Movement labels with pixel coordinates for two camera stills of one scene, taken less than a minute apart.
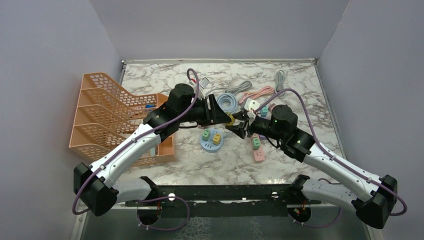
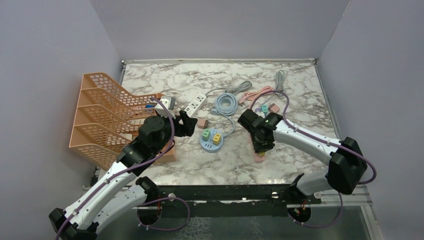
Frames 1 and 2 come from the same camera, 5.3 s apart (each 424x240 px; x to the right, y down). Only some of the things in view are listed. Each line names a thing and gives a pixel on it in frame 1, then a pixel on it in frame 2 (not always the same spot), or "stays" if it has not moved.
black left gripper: [217, 114] -> [187, 128]
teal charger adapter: [264, 112] stays
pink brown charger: [270, 106] stays
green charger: [206, 134] stays
